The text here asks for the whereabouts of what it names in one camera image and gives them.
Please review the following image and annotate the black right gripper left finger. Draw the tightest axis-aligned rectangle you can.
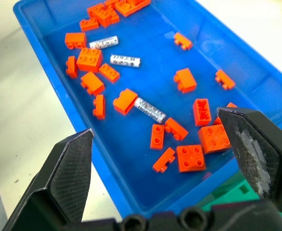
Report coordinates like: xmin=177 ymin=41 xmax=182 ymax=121
xmin=1 ymin=128 xmax=94 ymax=231

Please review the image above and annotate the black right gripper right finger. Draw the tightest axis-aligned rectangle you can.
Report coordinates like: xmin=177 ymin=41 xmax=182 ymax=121
xmin=217 ymin=107 xmax=282 ymax=218

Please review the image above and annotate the green object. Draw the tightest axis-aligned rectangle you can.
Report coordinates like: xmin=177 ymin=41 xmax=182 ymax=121
xmin=201 ymin=171 xmax=282 ymax=231

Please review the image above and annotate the silver printed AA battery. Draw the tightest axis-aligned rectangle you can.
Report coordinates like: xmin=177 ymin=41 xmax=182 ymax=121
xmin=89 ymin=35 xmax=120 ymax=50
xmin=133 ymin=97 xmax=167 ymax=124
xmin=110 ymin=54 xmax=142 ymax=69

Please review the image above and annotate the blue plastic bin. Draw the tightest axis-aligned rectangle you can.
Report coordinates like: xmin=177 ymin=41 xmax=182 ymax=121
xmin=12 ymin=0 xmax=282 ymax=218

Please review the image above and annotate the orange plastic building plate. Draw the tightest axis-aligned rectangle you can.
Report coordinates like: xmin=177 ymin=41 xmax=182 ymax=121
xmin=113 ymin=0 xmax=152 ymax=18

